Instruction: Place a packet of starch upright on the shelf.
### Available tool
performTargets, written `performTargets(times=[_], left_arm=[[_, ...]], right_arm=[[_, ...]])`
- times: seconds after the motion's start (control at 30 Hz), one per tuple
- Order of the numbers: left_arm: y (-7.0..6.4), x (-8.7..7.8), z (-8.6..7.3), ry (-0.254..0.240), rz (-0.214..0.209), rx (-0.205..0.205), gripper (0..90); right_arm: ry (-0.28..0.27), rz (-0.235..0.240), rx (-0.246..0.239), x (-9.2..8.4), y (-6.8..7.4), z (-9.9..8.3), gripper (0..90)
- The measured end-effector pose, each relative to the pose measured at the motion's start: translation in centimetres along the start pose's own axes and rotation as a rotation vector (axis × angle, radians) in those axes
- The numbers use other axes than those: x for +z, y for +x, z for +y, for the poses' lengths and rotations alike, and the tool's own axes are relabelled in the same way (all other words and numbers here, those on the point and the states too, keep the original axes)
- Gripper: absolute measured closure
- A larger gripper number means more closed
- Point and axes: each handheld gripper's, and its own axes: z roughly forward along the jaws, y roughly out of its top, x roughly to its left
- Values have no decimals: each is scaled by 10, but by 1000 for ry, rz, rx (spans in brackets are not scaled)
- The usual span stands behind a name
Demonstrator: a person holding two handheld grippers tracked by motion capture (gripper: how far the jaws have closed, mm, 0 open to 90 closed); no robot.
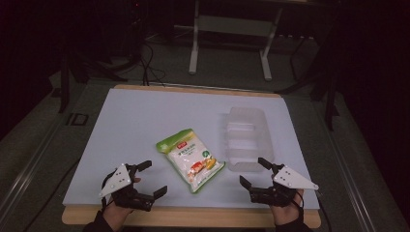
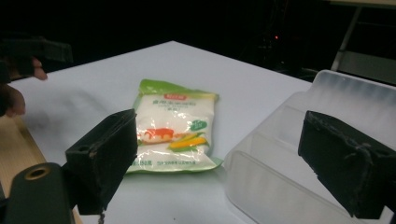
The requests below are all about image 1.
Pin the metal floor rail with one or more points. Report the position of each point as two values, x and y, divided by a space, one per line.
351 193
22 183

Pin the white table mat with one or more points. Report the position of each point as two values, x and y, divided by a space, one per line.
135 129

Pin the black tripod stand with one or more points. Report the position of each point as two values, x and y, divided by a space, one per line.
64 83

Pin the person's left hand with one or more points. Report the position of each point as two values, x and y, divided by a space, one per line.
115 216

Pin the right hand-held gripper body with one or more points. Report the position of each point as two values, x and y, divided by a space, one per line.
290 179

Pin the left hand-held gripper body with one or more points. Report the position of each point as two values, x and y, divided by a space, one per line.
121 179

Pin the green and white snack packet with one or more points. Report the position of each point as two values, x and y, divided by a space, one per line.
190 158

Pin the black floor socket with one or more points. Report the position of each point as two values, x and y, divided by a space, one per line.
77 119

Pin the person's right hand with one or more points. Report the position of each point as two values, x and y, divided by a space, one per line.
286 214

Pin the clear plastic container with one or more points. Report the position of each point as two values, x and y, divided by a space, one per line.
248 138

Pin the white metal table frame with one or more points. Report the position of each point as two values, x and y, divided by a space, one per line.
193 48

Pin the black metal stand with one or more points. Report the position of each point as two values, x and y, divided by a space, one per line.
330 96

